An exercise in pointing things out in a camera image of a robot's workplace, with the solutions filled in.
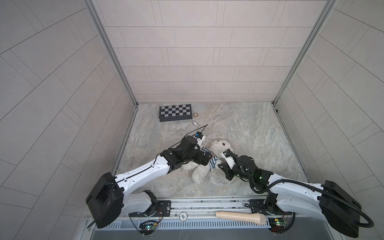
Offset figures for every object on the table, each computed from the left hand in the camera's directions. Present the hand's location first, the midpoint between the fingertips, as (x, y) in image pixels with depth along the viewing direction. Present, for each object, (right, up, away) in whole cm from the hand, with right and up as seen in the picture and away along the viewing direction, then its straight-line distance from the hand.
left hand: (209, 153), depth 78 cm
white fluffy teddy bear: (-4, -10, -4) cm, 11 cm away
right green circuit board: (+31, -30, -10) cm, 44 cm away
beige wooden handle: (+21, -26, -12) cm, 36 cm away
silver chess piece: (-8, +14, +24) cm, 29 cm away
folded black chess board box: (-22, +22, +28) cm, 42 cm away
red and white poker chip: (-8, +20, +31) cm, 38 cm away
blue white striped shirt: (+3, -5, +1) cm, 6 cm away
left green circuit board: (-28, -30, -13) cm, 43 cm away
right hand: (+5, -8, +1) cm, 10 cm away
